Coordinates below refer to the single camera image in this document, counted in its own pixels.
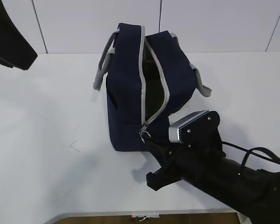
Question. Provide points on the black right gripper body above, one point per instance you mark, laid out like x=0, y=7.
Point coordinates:
x=196, y=148

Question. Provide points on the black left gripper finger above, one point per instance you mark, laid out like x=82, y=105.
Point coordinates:
x=15, y=51

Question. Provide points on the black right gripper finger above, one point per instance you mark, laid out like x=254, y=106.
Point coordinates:
x=159, y=148

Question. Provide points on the navy blue lunch bag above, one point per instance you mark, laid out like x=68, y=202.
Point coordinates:
x=147, y=78

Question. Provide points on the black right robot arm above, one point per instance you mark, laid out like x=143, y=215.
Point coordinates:
x=253, y=193

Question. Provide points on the white bracket under table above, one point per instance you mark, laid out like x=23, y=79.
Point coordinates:
x=143, y=217

